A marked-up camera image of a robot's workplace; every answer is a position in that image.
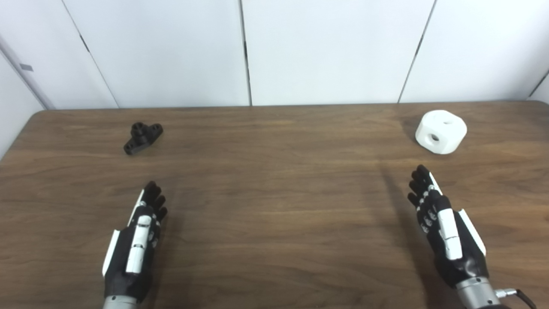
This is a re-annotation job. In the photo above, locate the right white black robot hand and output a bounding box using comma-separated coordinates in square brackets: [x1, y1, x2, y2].
[407, 164, 490, 289]

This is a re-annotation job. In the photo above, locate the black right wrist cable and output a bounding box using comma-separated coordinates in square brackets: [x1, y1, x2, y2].
[495, 288, 537, 309]

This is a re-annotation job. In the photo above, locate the round white block with holes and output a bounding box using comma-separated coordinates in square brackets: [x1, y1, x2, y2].
[415, 110, 468, 155]

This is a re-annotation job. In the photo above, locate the black flanged holder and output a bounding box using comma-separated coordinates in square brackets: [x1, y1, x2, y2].
[124, 122, 164, 155]

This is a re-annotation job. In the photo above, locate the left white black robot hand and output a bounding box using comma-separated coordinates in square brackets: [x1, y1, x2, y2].
[102, 180, 169, 300]

